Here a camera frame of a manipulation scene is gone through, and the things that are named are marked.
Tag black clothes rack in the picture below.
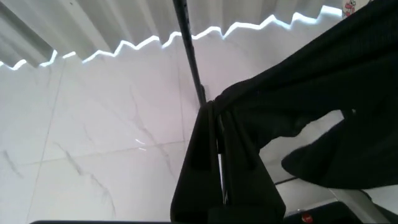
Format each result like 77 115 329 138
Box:
172 0 208 106

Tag cream printed garment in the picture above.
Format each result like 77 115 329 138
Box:
341 0 371 19

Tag black garment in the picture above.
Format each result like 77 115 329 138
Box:
213 0 398 190

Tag white curtain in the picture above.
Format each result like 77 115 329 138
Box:
0 0 352 71

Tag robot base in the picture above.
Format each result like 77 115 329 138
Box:
273 175 398 224

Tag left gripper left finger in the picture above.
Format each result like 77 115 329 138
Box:
170 101 224 224

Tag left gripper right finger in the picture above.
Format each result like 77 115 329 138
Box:
219 110 287 224

